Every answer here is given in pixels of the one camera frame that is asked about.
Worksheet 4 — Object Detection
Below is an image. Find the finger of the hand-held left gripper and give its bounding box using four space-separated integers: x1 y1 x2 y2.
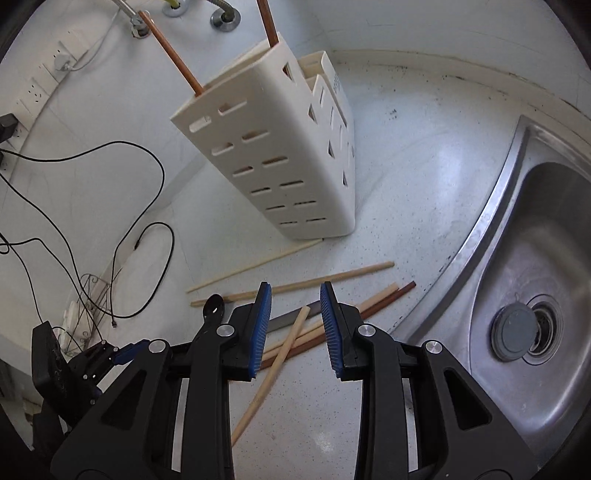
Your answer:
69 340 152 384

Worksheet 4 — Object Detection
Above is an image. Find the white wall socket row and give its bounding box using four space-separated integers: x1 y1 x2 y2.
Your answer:
0 37 90 174

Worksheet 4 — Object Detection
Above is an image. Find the black cable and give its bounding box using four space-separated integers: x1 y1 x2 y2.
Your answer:
0 141 167 251
0 222 175 329

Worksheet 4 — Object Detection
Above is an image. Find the thin pale wooden chopstick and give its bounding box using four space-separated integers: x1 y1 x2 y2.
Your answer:
186 239 324 294

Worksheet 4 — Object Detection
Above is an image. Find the grey sink drain stopper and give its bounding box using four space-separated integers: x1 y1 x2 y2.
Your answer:
490 307 539 361

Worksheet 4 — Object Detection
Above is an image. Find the light brown chopstick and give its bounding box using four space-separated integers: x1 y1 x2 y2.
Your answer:
190 261 396 308
262 284 400 357

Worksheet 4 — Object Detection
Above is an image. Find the black slotted spoon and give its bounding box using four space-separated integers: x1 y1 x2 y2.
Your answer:
199 294 227 342

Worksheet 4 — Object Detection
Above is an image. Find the reddish brown chopstick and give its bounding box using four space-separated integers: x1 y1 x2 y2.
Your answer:
259 281 417 369

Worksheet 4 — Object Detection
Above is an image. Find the chrome wall flange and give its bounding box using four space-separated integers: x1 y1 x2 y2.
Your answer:
211 9 242 32

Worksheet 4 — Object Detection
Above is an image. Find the stainless steel sink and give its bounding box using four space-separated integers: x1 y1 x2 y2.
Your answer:
392 115 591 472

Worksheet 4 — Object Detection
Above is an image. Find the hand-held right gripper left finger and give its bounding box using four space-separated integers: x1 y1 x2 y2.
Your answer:
50 281 274 480

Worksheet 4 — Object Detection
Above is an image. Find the metal sink drain ring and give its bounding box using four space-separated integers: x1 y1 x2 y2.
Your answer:
524 295 565 357

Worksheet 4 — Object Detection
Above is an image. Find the wire basket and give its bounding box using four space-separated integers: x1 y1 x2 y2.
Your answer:
62 273 117 356

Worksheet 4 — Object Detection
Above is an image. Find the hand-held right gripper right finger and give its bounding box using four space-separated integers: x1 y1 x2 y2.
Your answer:
320 281 539 480

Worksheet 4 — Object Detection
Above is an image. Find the corrugated metal hose with valve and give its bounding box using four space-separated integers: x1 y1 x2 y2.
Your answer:
111 0 151 38

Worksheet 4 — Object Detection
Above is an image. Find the cream slotted utensil holder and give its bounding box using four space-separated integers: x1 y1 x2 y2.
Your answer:
170 41 356 241

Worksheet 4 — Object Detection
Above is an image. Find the thick pale wooden chopstick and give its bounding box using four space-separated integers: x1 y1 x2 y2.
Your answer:
230 306 311 447

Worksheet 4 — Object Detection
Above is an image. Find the dark brown chopstick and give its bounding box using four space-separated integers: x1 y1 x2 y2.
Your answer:
137 10 205 97
256 0 280 48

